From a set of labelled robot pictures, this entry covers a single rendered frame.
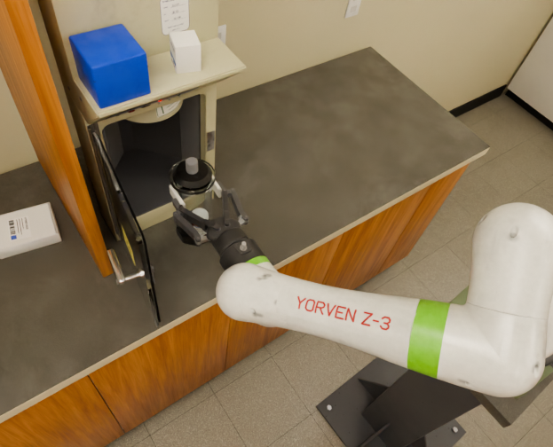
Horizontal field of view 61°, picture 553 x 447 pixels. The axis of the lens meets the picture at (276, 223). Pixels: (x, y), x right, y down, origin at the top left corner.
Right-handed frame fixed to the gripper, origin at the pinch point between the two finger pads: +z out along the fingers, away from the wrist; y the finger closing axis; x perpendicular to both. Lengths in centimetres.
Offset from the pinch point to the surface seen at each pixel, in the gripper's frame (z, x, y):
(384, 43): 61, 32, -130
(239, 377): -16, 122, -12
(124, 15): 13.3, -38.7, 6.3
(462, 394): -73, 46, -50
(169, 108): 15.9, -11.5, -2.2
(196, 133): 17.9, 1.6, -10.1
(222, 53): 8.2, -29.0, -11.6
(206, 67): 5.4, -29.0, -6.3
